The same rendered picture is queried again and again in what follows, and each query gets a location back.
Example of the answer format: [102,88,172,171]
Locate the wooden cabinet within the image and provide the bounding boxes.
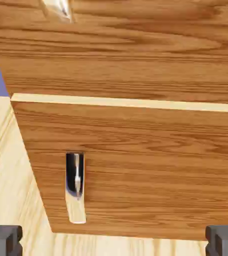
[0,0,228,241]

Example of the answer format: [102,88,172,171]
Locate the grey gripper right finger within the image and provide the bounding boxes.
[204,224,228,256]

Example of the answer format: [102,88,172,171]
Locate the curved shiny metal handle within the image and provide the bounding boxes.
[39,0,76,24]
[65,151,87,225]

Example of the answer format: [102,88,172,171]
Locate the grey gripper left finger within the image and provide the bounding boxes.
[0,224,24,256]

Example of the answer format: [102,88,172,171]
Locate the wooden cabinet door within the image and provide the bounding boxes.
[10,99,228,241]
[0,0,228,105]

